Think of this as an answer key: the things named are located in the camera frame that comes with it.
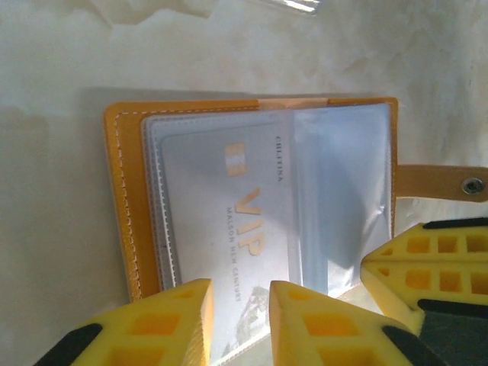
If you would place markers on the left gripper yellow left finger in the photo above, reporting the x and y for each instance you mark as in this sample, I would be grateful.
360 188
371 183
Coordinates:
152 335

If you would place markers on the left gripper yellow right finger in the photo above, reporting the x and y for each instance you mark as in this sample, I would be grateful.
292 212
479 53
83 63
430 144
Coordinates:
324 339

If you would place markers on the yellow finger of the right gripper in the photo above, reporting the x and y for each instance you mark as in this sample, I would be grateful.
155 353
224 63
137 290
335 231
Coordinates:
438 244
450 282

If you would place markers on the white VIP card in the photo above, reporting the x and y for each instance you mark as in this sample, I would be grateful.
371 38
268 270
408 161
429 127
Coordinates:
244 228

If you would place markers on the orange leather card holder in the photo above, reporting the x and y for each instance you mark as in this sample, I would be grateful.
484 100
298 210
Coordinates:
129 190

